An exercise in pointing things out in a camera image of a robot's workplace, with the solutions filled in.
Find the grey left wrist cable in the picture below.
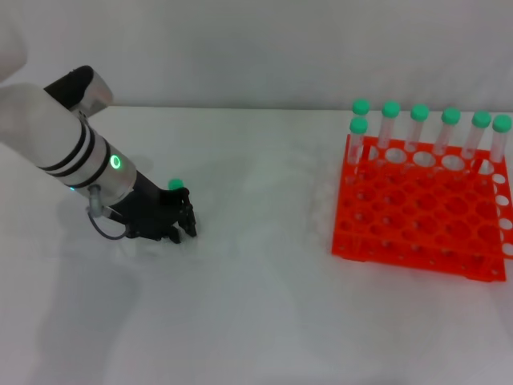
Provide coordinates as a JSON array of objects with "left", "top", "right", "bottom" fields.
[{"left": 85, "top": 184, "right": 130, "bottom": 241}]

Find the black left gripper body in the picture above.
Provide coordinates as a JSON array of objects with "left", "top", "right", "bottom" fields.
[{"left": 106, "top": 170, "right": 186, "bottom": 242}]

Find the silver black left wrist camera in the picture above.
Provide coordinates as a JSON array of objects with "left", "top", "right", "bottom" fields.
[{"left": 42, "top": 66, "right": 115, "bottom": 118}]

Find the orange test tube rack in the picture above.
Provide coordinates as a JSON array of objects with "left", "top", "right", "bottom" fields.
[{"left": 331, "top": 134, "right": 513, "bottom": 284}]

